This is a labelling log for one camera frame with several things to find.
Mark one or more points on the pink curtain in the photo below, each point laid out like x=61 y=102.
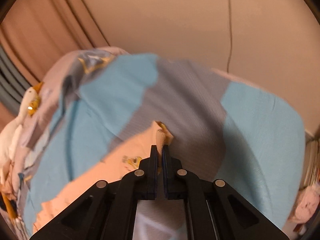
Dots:
x=36 y=33

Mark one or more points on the white goose plush toy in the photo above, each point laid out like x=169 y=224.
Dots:
x=12 y=131

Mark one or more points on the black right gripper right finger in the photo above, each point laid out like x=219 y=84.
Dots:
x=214 y=210

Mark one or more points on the peach cartoon print garment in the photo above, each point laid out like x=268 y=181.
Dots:
x=122 y=160

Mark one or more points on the stack of books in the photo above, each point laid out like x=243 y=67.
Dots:
x=311 y=164

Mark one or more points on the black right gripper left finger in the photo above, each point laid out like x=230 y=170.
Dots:
x=106 y=210

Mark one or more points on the blue grey patterned duvet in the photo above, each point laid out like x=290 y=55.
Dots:
x=93 y=100

